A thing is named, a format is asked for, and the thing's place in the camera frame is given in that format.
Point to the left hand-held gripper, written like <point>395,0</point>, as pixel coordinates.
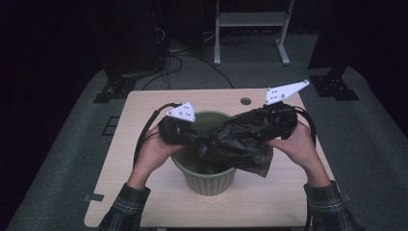
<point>174,130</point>

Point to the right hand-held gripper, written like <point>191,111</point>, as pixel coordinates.
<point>282,118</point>

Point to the black plastic trash bag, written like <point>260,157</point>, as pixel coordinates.
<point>237,144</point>

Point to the green ribbed trash bin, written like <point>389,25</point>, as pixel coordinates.
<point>208,184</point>

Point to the person's left hand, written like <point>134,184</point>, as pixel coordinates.
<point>154,154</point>

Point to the person's right hand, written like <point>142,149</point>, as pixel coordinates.
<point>300,149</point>

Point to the black metal stand base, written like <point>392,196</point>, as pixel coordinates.
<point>333,85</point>
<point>117,88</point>

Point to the grey tape strip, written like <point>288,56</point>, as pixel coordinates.
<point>94,197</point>

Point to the white metal stand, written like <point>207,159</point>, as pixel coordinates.
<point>250,18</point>

